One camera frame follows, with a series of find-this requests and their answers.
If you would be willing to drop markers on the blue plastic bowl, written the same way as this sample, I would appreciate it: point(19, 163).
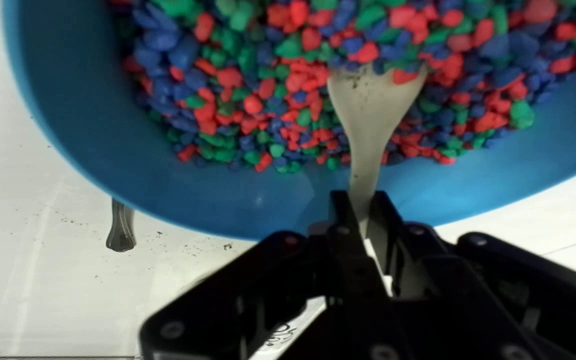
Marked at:
point(69, 101)

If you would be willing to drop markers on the white plastic spoon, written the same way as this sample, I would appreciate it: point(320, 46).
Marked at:
point(368, 113)

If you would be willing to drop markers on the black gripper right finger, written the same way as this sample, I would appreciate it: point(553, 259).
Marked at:
point(488, 301)

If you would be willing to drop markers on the coloured aquarium gravel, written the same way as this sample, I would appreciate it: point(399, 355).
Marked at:
point(268, 66)

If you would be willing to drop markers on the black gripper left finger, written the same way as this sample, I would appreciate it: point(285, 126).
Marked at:
point(248, 301)

